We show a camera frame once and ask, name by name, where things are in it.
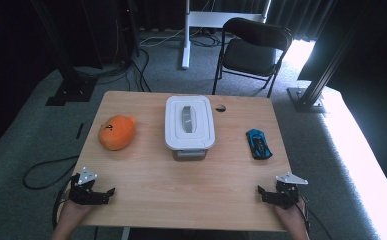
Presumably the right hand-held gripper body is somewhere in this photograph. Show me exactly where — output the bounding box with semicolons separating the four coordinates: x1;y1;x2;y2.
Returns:
266;171;309;211

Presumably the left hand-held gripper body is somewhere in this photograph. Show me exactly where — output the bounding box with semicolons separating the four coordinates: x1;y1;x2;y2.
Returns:
68;166;107;205

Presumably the blue toy car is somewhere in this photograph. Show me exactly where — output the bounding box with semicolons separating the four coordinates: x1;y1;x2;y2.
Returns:
245;128;274;160

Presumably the orange plush toy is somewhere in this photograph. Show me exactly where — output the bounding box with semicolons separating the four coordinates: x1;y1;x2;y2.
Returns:
97;114;137;152

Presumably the clear grey storage box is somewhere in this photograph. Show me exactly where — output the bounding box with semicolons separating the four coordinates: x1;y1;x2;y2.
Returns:
172;147;209;162

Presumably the white box lid grey handle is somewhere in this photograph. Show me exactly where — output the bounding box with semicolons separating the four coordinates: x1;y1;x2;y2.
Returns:
164;95;216;151

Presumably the person's right hand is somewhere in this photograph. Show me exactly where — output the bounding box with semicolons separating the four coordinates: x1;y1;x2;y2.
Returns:
273;197;308;231

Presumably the person's left hand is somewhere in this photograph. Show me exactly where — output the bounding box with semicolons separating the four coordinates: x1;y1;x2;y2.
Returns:
58;199;94;228

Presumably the black metal stand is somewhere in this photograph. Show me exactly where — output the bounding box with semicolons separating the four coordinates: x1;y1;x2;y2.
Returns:
286;19;362;114
30;0;99;107

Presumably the black folding chair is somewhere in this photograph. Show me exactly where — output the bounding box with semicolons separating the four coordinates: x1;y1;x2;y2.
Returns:
211;17;294;99

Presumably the dark equipment rack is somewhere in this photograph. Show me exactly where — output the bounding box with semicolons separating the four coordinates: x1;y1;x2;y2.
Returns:
80;0;141;70

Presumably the dark curtain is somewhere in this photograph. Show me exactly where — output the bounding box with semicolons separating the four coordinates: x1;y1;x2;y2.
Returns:
137;0;336;42

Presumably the right hand-held gripper cable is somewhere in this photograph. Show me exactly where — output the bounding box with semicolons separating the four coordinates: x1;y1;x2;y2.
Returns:
292;189;312;234

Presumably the hand-held gripper cable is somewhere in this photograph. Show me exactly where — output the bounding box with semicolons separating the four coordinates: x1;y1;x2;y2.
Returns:
292;189;312;234
51;175;82;232

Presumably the left hand-held gripper cable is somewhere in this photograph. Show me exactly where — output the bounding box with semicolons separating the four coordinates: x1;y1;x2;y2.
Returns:
51;175;82;232

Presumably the thin black floor cable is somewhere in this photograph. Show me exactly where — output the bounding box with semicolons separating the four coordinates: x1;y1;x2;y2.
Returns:
309;208;334;240

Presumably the black looped floor cable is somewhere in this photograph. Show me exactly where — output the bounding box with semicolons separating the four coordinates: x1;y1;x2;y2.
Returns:
22;154;81;191

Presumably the bundle of black floor cables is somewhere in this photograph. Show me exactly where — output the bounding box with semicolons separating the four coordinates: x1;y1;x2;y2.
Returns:
74;48;152;93

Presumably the white desk frame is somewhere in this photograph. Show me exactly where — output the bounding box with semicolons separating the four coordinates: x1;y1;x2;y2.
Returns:
181;0;272;70

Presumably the white floor cable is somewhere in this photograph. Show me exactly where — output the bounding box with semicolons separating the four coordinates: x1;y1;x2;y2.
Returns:
138;27;187;48

